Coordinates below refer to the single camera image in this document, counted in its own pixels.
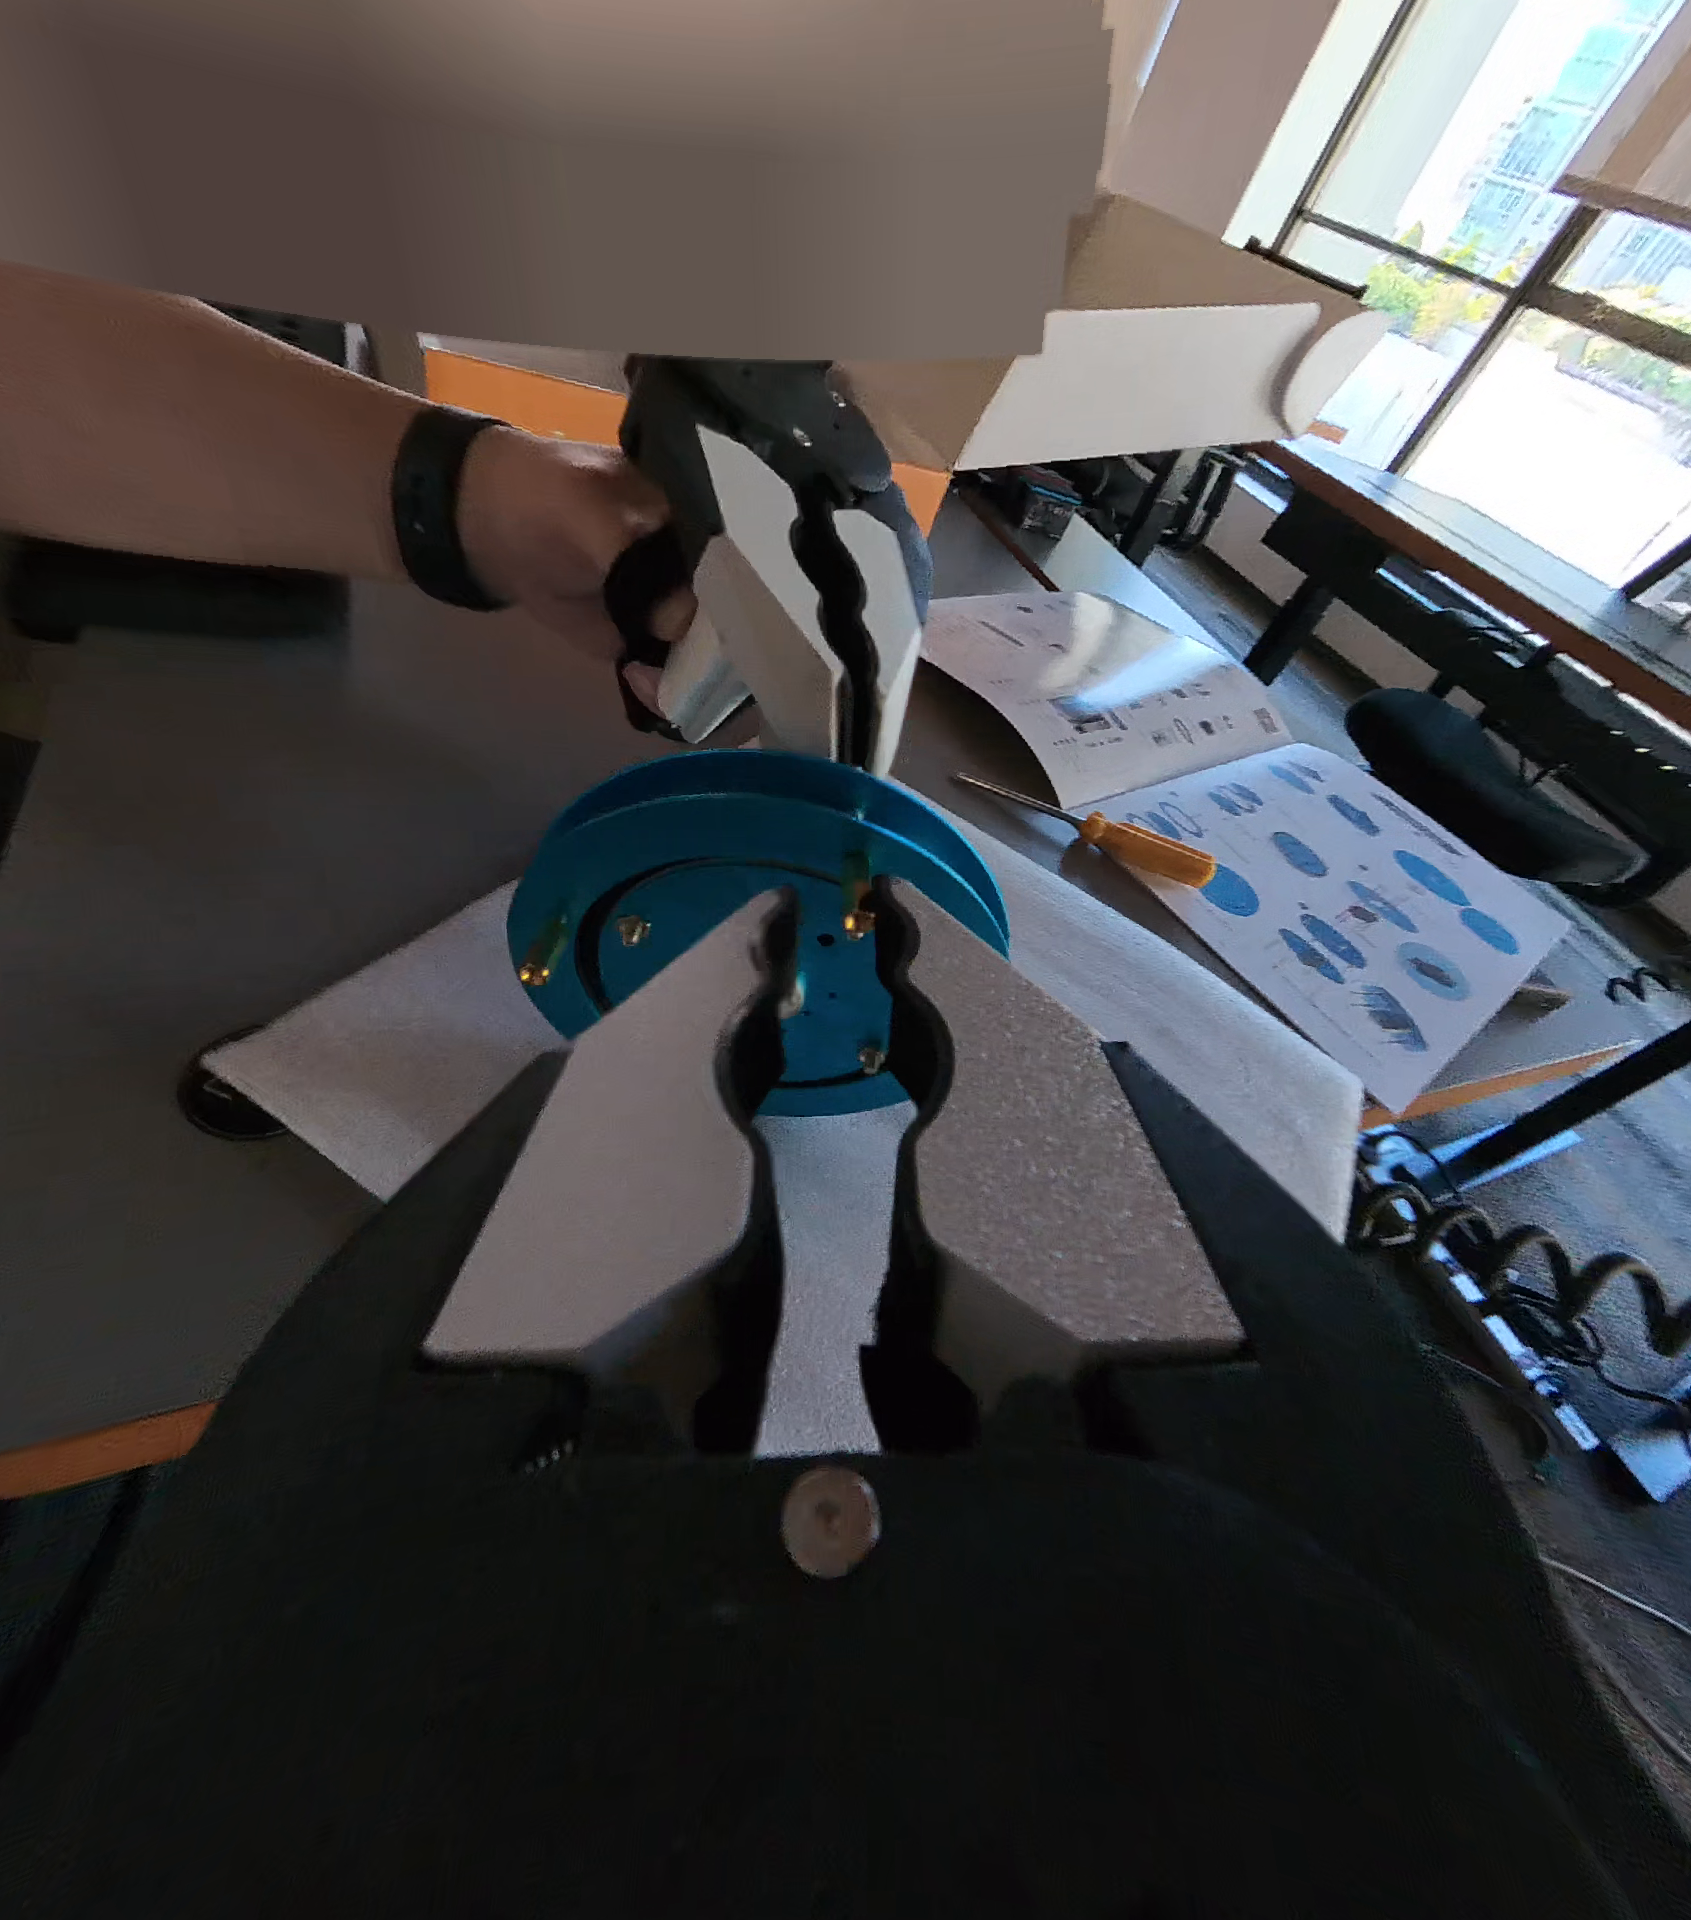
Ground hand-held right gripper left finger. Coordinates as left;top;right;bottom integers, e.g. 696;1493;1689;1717
422;887;802;1454

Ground printed instruction manual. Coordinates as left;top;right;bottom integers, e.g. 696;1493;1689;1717
919;591;1573;1116

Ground person's left hand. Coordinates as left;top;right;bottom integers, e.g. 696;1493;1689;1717
460;426;704;719

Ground large glass window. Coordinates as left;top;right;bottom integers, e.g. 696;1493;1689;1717
1241;0;1691;602

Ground dark blue stool chair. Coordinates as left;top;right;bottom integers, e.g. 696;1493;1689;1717
1347;686;1687;902

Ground black wristband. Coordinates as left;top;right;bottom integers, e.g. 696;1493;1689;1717
392;403;510;611

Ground dark grey desk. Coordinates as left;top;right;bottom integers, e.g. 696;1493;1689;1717
0;434;1641;1501

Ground person's left forearm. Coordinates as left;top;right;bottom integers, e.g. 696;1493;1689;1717
0;235;412;579

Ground wooden office table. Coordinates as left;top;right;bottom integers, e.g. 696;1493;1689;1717
1249;434;1691;918

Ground white power strip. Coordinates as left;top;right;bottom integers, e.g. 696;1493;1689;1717
1369;1123;1691;1501

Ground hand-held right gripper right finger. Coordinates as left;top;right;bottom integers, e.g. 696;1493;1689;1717
863;875;1247;1454

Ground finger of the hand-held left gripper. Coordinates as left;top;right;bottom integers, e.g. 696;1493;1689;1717
827;497;931;782
696;426;849;763

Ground black desk leg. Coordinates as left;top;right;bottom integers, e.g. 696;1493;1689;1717
1445;960;1691;1188

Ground person's dark trousers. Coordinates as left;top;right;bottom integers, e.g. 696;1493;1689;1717
0;1476;172;1920

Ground yellow handled screwdriver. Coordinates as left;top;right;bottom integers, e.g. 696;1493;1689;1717
953;771;1219;887

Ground orange cardboard box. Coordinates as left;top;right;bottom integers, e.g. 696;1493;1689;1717
422;194;1393;541

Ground blue round metal turntable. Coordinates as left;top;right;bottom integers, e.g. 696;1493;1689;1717
508;750;1011;1120

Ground black round desk badge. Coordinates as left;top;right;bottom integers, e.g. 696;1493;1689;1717
178;1025;292;1142

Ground white foam sheet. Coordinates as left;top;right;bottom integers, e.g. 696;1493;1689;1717
204;832;1363;1457

